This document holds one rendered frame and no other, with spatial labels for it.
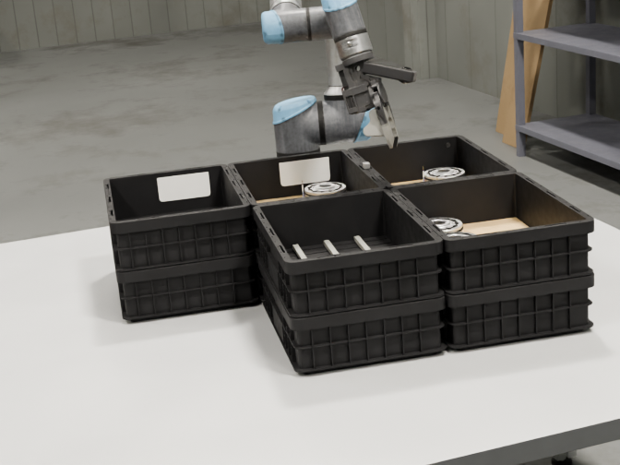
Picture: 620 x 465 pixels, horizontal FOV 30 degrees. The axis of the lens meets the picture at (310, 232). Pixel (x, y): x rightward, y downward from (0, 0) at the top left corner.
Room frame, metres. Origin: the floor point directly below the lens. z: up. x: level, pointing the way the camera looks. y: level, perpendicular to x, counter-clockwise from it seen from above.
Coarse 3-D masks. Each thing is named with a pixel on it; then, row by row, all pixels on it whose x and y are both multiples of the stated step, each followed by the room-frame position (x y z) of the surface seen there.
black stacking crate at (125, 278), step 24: (192, 264) 2.33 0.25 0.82; (216, 264) 2.34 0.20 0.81; (240, 264) 2.35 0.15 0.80; (120, 288) 2.35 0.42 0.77; (144, 288) 2.33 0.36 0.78; (168, 288) 2.33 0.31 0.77; (192, 288) 2.34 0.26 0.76; (216, 288) 2.35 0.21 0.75; (240, 288) 2.36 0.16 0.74; (144, 312) 2.32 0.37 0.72; (168, 312) 2.33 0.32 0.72; (192, 312) 2.35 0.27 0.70
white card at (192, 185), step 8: (176, 176) 2.71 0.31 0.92; (184, 176) 2.72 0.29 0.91; (192, 176) 2.72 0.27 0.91; (200, 176) 2.72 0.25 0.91; (208, 176) 2.73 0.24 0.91; (160, 184) 2.70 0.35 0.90; (168, 184) 2.71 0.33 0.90; (176, 184) 2.71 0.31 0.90; (184, 184) 2.72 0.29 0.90; (192, 184) 2.72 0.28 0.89; (200, 184) 2.72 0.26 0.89; (208, 184) 2.73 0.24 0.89; (160, 192) 2.70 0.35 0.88; (168, 192) 2.71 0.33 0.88; (176, 192) 2.71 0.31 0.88; (184, 192) 2.71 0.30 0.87; (192, 192) 2.72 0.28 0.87; (200, 192) 2.72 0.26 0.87; (208, 192) 2.73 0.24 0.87; (168, 200) 2.71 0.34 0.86
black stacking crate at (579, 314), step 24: (504, 288) 2.04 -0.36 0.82; (528, 288) 2.05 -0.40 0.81; (552, 288) 2.05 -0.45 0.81; (576, 288) 2.06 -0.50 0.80; (456, 312) 2.03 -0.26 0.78; (480, 312) 2.04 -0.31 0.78; (504, 312) 2.05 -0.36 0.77; (528, 312) 2.06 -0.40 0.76; (552, 312) 2.06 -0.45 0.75; (576, 312) 2.07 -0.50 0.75; (456, 336) 2.03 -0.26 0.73; (480, 336) 2.04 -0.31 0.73; (504, 336) 2.05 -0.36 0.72; (528, 336) 2.05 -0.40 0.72
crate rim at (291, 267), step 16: (368, 192) 2.39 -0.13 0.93; (384, 192) 2.39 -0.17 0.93; (256, 208) 2.34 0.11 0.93; (400, 208) 2.26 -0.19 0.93; (416, 224) 2.15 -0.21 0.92; (272, 240) 2.11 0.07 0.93; (288, 256) 2.00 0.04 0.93; (320, 256) 1.99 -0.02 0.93; (336, 256) 1.98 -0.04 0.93; (352, 256) 1.99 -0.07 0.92; (368, 256) 1.99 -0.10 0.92; (384, 256) 2.00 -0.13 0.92; (400, 256) 2.00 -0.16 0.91; (416, 256) 2.01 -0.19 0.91; (288, 272) 1.97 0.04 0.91; (304, 272) 1.97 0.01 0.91
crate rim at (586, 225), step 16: (480, 176) 2.45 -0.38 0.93; (496, 176) 2.44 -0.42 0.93; (544, 192) 2.28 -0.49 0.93; (416, 208) 2.24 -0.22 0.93; (576, 208) 2.16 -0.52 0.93; (432, 224) 2.12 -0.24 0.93; (560, 224) 2.06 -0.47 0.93; (576, 224) 2.06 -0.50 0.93; (592, 224) 2.07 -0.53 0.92; (448, 240) 2.02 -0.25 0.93; (464, 240) 2.02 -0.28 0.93; (480, 240) 2.03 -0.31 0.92; (496, 240) 2.04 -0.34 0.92; (512, 240) 2.04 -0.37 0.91; (528, 240) 2.05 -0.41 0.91
